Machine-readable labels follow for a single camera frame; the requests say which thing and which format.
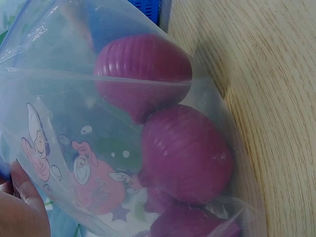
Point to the person's left hand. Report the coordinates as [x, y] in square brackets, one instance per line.
[17, 209]

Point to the clear printed zip bag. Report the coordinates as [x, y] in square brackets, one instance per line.
[61, 98]

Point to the purple toy onion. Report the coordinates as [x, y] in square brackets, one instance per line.
[187, 155]
[143, 74]
[187, 222]

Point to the blue plastic basket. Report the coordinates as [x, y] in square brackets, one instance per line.
[148, 7]

